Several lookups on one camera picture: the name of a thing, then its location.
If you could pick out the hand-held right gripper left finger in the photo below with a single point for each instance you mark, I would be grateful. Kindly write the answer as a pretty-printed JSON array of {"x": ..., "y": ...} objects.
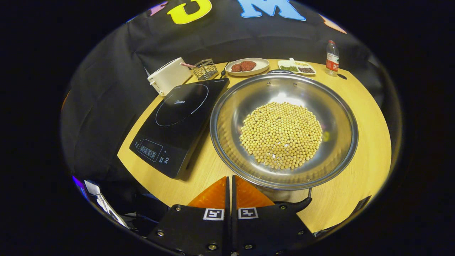
[{"x": 227, "y": 213}]

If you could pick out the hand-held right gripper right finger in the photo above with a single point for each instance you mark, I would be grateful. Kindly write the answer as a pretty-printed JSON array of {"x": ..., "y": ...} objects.
[{"x": 263, "y": 231}]

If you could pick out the stainless steel pot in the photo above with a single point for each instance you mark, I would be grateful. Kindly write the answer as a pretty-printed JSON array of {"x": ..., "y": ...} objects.
[{"x": 231, "y": 124}]

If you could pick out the black induction cooktop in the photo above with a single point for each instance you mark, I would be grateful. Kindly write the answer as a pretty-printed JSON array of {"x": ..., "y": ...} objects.
[{"x": 177, "y": 117}]

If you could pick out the pile of soybeans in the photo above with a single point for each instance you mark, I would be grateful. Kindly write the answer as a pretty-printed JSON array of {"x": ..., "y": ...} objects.
[{"x": 280, "y": 135}]

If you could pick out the small brown meat patty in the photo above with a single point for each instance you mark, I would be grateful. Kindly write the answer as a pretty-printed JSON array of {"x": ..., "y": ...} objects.
[{"x": 236, "y": 68}]

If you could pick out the white toaster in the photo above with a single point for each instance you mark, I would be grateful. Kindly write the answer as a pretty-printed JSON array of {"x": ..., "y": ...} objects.
[{"x": 170, "y": 76}]

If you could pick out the large brown meat patty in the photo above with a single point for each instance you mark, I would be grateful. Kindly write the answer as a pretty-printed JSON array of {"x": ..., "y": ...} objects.
[{"x": 248, "y": 65}]

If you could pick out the red checked stick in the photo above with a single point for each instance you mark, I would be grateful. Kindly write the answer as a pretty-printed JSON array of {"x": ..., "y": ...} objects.
[{"x": 187, "y": 65}]

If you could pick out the white round plate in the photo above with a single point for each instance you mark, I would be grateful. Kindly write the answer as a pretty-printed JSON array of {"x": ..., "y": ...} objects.
[{"x": 262, "y": 64}]

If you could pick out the white divided bean dish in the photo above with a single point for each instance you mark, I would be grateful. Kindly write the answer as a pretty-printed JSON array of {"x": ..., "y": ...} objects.
[{"x": 284, "y": 64}]

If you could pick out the clear plastic water bottle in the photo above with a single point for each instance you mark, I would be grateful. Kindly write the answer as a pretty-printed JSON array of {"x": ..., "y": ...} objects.
[{"x": 332, "y": 60}]

